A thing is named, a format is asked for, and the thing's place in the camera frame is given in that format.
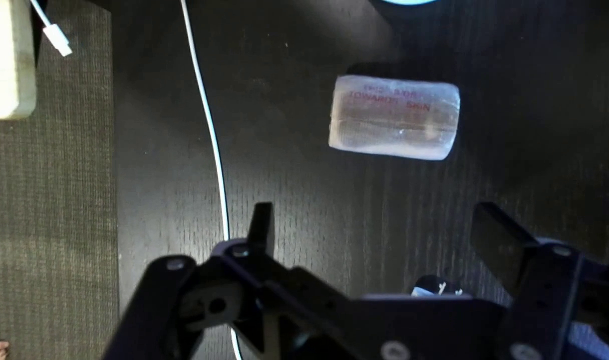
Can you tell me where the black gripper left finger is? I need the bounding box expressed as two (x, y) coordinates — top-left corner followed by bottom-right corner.
(102, 200), (415, 360)

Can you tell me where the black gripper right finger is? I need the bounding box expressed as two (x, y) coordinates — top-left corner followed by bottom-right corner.
(469, 200), (609, 360)

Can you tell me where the white USB cable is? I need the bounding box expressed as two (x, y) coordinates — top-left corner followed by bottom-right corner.
(28, 0), (244, 360)

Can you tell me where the light wooden board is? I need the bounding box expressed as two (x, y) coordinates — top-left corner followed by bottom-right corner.
(0, 0), (39, 125)

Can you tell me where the clear plastic-wrapped roll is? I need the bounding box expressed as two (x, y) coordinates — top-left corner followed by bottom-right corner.
(326, 75), (462, 164)

